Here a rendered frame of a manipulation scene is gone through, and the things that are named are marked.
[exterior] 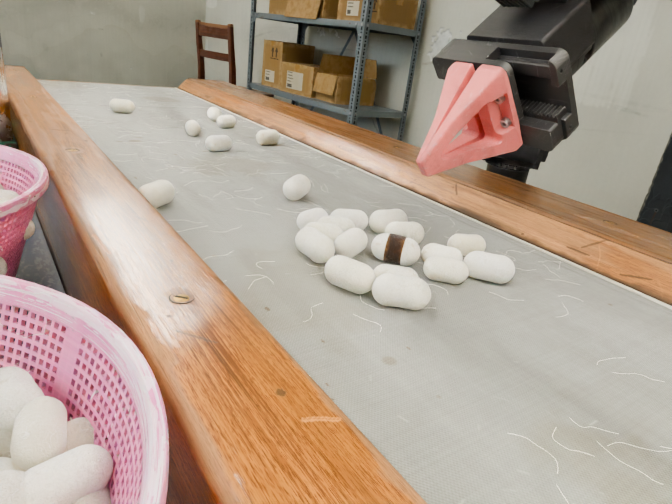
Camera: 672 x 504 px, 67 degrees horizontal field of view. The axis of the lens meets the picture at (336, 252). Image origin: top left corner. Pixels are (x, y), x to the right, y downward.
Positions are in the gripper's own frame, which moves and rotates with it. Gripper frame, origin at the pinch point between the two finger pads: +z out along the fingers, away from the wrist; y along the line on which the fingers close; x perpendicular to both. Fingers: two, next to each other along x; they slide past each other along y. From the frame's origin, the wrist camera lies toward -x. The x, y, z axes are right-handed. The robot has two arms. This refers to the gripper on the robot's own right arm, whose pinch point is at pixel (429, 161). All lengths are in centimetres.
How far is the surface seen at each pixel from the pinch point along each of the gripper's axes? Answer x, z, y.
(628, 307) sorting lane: 12.6, -2.9, 11.8
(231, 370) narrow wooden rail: -8.2, 18.1, 10.0
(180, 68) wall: 113, -85, -463
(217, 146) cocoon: 4.2, 5.5, -34.5
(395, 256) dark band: 3.8, 6.0, 0.6
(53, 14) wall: 22, -28, -454
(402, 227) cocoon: 5.2, 3.1, -2.4
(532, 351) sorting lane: 4.8, 6.4, 12.3
